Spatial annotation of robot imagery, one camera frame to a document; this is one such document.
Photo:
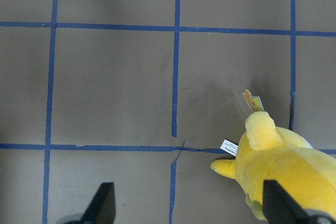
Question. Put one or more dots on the yellow plush toy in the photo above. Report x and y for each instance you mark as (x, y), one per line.
(268, 152)

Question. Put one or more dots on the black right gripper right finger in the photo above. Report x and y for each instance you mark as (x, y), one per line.
(280, 207)

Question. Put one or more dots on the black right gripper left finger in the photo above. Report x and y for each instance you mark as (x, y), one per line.
(101, 209)

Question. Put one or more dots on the cardboard hang tag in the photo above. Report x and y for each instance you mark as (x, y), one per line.
(253, 102)

